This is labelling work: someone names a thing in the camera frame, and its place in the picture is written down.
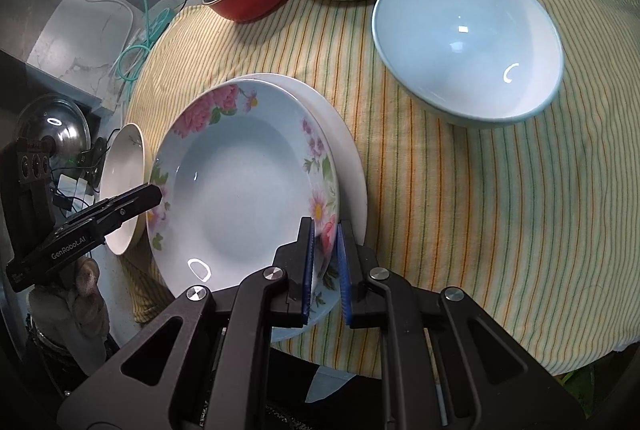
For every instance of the small white bowl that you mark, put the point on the small white bowl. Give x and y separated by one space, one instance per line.
122 170

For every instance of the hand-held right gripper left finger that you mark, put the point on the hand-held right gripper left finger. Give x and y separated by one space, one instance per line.
308 260

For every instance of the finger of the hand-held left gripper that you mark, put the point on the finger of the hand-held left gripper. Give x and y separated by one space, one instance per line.
132 205

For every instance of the steel pot lid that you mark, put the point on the steel pot lid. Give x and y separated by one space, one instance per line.
60 130

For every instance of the floral plate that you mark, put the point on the floral plate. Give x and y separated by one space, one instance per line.
240 200

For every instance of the light blue bowl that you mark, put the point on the light blue bowl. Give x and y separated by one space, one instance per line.
465 45

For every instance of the striped yellow cloth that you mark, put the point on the striped yellow cloth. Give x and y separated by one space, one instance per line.
450 210

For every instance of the person's left hand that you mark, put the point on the person's left hand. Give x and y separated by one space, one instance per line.
75 305

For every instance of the white plate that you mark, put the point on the white plate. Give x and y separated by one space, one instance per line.
340 145

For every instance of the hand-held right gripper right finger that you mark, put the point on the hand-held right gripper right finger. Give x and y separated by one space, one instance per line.
343 270

